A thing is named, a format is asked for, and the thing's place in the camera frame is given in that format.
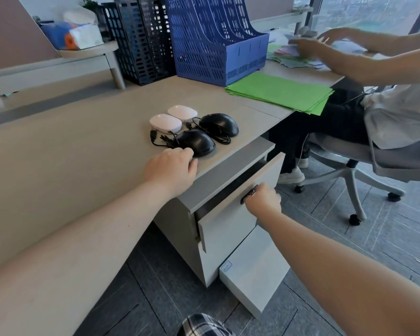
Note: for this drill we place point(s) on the beige desk riser shelf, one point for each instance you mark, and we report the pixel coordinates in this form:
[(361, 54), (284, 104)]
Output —
[(56, 66)]

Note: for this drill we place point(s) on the person's right fingers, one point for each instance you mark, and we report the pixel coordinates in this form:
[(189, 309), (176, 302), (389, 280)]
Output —
[(253, 195)]

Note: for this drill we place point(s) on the person's left hand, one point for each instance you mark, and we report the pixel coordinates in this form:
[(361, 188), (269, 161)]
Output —
[(168, 169)]

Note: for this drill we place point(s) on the small grey object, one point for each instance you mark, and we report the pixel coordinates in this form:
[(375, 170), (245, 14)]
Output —
[(306, 31)]

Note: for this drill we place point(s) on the pile of pastel paper sheets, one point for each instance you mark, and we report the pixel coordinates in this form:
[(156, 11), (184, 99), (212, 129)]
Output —
[(290, 57)]

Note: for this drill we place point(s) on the grey pedestal cabinet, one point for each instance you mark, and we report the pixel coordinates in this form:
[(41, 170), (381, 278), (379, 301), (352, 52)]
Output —
[(182, 220)]

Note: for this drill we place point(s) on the plaid shorts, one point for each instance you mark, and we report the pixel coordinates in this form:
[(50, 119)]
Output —
[(203, 327)]

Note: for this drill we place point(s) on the white plastic bag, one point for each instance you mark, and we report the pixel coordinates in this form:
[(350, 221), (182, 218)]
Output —
[(79, 15)]

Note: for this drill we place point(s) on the black plastic file rack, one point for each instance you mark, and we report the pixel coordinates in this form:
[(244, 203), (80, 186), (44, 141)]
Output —
[(108, 20), (143, 41)]

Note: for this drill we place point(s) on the grey office chair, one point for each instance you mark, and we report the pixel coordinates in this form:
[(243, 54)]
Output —
[(388, 160)]

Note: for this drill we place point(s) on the person's left forearm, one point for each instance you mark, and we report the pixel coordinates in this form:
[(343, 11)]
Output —
[(66, 255)]

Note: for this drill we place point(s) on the person's right hand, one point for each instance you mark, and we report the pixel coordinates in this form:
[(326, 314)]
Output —
[(266, 202)]

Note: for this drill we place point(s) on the tissue pack with orange print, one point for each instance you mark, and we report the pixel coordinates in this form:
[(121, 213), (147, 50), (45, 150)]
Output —
[(77, 36)]

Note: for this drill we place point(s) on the blue plastic file rack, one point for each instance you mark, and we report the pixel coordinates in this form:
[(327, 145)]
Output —
[(213, 48)]

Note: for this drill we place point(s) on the stack of green paper sheets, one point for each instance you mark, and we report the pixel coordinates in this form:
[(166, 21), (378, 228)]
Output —
[(280, 90)]

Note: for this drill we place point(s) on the white desk riser shelf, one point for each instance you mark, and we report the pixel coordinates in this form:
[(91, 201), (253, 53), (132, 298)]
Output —
[(283, 19)]

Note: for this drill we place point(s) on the small green plant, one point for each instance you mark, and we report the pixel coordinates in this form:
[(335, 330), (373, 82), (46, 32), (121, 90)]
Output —
[(89, 2)]

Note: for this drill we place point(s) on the grey drawer with small label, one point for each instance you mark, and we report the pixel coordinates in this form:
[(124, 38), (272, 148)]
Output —
[(255, 272)]

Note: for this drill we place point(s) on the person's left thumb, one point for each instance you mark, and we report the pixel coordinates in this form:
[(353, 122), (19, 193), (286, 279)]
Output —
[(193, 168)]

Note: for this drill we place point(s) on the person's right forearm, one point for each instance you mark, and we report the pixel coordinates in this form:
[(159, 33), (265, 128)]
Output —
[(343, 276)]

